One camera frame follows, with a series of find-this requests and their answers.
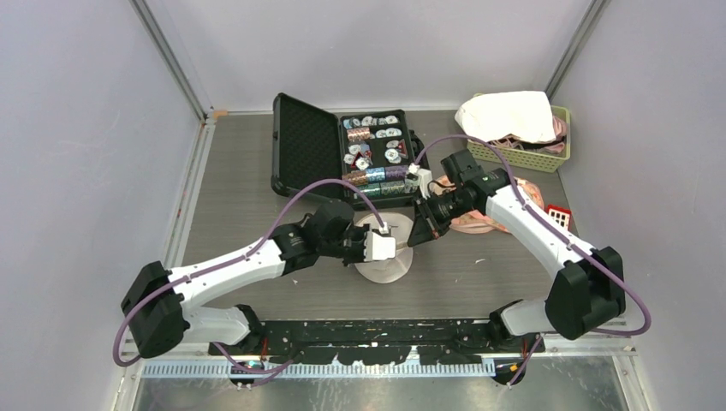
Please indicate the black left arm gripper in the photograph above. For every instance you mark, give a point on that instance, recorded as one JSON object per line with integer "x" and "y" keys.
{"x": 360, "y": 231}

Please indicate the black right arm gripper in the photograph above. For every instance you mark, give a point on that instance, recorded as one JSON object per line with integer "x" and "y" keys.
{"x": 423, "y": 230}

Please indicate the white bra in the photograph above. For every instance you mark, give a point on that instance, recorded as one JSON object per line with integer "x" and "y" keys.
{"x": 525, "y": 115}

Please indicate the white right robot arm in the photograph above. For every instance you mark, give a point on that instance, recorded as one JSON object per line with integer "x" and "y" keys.
{"x": 585, "y": 292}

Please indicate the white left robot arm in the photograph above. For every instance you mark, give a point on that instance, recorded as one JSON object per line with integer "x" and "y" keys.
{"x": 167, "y": 306}

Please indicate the black poker chip case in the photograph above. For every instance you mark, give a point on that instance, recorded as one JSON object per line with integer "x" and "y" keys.
{"x": 369, "y": 150}

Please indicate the green plastic basket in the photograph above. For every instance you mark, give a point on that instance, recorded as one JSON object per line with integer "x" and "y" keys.
{"x": 526, "y": 159}

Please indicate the pink bras in basket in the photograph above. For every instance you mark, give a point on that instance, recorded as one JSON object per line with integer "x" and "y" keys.
{"x": 555, "y": 147}

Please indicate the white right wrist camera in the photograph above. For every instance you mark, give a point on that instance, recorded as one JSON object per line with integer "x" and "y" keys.
{"x": 417, "y": 180}

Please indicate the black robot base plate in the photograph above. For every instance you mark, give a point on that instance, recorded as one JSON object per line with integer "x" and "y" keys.
{"x": 377, "y": 342}

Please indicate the aluminium frame rail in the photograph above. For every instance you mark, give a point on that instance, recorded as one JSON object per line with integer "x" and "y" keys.
{"x": 163, "y": 46}

